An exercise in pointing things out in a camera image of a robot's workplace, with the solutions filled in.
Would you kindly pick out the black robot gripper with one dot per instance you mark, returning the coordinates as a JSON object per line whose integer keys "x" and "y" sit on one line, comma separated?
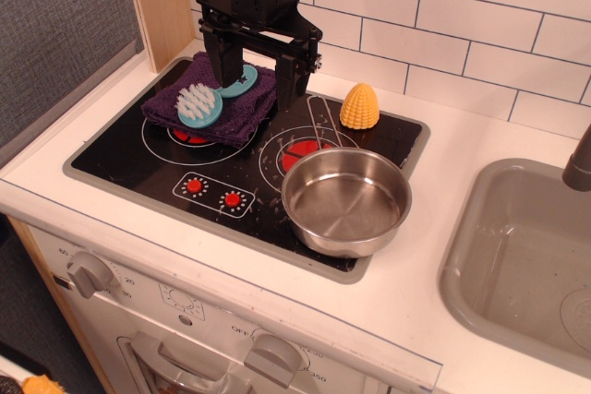
{"x": 273, "y": 28}

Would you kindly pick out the yellow toy corn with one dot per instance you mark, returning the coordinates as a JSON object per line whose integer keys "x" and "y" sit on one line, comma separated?
{"x": 360, "y": 109}

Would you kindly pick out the orange object at bottom corner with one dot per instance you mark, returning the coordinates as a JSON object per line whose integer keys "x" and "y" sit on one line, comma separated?
{"x": 41, "y": 385}

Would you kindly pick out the purple knitted cloth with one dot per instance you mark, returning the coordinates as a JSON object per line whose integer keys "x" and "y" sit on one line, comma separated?
{"x": 240, "y": 116}

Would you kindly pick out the teal scrub brush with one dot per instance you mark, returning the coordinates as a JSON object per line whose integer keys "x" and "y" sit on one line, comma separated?
{"x": 199, "y": 106}

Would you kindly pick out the black toy stove top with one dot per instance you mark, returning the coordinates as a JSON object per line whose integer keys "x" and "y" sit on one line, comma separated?
{"x": 151, "y": 165}

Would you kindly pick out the red right stove knob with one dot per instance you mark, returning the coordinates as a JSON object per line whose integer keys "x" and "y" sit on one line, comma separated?
{"x": 232, "y": 200}

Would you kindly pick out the red stove knob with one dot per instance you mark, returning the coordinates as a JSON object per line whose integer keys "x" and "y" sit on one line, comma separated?
{"x": 232, "y": 200}
{"x": 194, "y": 186}

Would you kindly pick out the red left stove knob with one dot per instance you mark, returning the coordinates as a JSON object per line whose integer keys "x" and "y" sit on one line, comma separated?
{"x": 194, "y": 186}

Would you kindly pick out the grey timer knob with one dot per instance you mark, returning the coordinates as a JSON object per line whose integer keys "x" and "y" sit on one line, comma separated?
{"x": 89, "y": 274}

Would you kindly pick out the grey oven temperature knob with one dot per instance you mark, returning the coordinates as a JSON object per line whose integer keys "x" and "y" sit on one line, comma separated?
{"x": 275, "y": 359}

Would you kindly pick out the grey toy sink basin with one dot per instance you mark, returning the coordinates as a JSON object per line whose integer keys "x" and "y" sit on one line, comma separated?
{"x": 518, "y": 265}

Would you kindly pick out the grey faucet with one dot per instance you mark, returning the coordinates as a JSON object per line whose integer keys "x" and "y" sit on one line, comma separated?
{"x": 576, "y": 173}

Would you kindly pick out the wooden side post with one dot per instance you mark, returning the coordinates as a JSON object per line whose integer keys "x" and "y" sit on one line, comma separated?
{"x": 166, "y": 27}

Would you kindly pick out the steel pan with handle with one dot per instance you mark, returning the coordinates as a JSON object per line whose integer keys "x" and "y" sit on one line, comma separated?
{"x": 345, "y": 201}

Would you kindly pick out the grey oven door handle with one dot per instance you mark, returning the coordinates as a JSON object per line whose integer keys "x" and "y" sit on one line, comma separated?
{"x": 182, "y": 368}

